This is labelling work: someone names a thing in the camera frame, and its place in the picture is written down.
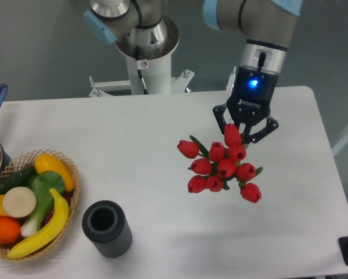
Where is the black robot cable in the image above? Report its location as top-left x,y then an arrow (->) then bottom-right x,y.
134,45 -> 149,95

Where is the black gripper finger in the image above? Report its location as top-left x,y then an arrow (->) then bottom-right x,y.
212,103 -> 234,135
243,115 -> 279,145

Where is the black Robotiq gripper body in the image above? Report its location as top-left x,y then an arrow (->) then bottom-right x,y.
227,67 -> 278,127

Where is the yellow banana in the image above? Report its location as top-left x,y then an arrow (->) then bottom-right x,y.
7,188 -> 69,259

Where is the green cucumber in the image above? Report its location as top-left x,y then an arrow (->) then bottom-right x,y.
0,165 -> 37,195

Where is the red tulip bouquet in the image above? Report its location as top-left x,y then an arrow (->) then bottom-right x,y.
177,124 -> 263,203

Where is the woven wicker basket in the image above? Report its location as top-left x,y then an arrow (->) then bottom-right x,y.
0,149 -> 81,262

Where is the orange fruit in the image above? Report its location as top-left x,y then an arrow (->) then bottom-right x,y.
0,217 -> 21,245

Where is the dark grey ribbed vase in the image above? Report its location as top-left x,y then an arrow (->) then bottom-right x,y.
81,200 -> 132,258

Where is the round beige bun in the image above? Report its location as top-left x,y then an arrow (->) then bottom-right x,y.
2,187 -> 37,218

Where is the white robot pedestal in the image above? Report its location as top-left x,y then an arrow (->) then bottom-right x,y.
84,10 -> 195,97

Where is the green bok choy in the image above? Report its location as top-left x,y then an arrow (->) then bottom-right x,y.
21,171 -> 64,238

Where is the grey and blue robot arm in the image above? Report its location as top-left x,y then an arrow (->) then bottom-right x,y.
84,1 -> 302,145

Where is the dark red fruit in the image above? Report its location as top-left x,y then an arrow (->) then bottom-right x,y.
43,192 -> 73,226

